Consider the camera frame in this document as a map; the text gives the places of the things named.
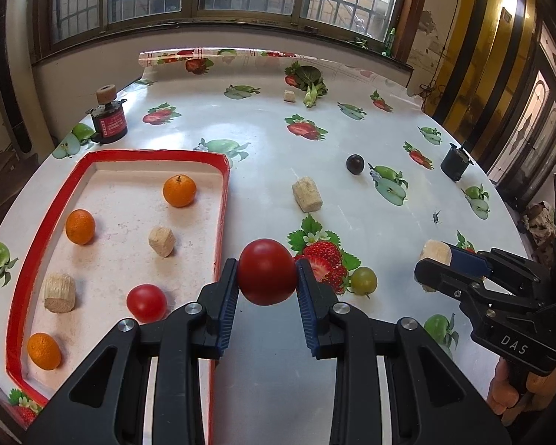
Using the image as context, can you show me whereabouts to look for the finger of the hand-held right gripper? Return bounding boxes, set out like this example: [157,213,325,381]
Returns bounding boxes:
[447,242,556,307]
[414,260,545,330]

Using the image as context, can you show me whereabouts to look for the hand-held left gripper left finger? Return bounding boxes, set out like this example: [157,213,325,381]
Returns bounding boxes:
[25,258,241,445]

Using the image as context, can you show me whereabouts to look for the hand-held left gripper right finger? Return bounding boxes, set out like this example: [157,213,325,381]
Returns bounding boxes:
[295,260,513,445]

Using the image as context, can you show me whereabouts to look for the red tomato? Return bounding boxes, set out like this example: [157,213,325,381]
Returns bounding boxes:
[126,284,168,324]
[238,238,298,307]

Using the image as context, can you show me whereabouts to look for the orange tangerine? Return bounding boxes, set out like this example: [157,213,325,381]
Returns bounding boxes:
[27,332,62,371]
[162,174,198,208]
[65,210,96,246]

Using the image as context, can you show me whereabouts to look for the red rimmed white tray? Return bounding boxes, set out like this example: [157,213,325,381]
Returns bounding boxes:
[4,149,231,445]

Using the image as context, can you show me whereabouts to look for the person's right hand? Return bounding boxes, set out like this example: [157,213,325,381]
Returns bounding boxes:
[486,360,556,415]

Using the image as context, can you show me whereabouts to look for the green tomato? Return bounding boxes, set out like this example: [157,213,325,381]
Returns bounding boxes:
[350,266,378,296]

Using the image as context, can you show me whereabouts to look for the brown patterned cloth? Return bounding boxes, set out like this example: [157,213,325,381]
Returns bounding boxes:
[519,200,556,260]

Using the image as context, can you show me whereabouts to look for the black plastic cup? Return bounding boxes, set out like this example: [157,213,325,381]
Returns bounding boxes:
[440,143,472,182]

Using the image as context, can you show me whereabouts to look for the golden wooden door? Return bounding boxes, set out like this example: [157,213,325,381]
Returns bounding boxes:
[433,0,556,205]

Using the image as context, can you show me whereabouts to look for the green bok choy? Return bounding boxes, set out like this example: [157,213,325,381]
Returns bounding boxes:
[285,62,329,108]

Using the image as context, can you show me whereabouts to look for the white standing air conditioner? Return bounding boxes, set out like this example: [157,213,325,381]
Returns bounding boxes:
[0,0,44,158]

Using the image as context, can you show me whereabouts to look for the black hanging cord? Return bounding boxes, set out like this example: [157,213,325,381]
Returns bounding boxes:
[417,0,459,103]

